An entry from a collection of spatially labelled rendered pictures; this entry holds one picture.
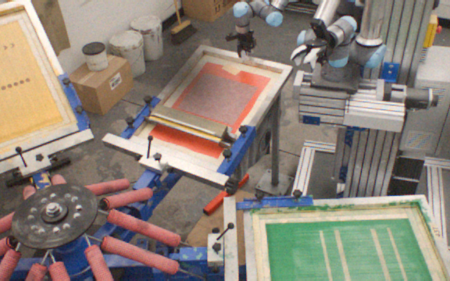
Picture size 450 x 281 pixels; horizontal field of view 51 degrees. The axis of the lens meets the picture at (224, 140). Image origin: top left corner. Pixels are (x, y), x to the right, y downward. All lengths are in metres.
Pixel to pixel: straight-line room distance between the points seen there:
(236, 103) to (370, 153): 0.86
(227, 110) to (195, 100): 0.20
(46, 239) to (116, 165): 2.19
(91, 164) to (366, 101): 2.33
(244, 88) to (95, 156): 1.77
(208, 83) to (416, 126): 1.12
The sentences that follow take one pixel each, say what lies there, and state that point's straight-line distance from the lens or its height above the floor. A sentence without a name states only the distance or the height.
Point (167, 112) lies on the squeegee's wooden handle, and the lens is 2.39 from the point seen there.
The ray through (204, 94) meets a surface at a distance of 2.59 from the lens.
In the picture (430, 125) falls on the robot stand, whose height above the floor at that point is 0.96.
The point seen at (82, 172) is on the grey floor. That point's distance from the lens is 3.89.
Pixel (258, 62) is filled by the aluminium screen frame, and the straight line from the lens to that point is 2.68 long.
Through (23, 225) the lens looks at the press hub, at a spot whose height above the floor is 1.31.
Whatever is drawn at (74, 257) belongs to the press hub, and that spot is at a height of 1.12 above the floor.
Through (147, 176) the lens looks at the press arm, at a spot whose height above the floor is 1.06.
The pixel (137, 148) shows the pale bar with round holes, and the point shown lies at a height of 1.08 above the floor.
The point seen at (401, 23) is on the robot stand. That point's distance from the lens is 2.41.
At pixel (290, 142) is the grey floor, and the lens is 3.89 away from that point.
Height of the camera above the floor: 2.57
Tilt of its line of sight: 41 degrees down
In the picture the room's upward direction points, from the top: 4 degrees counter-clockwise
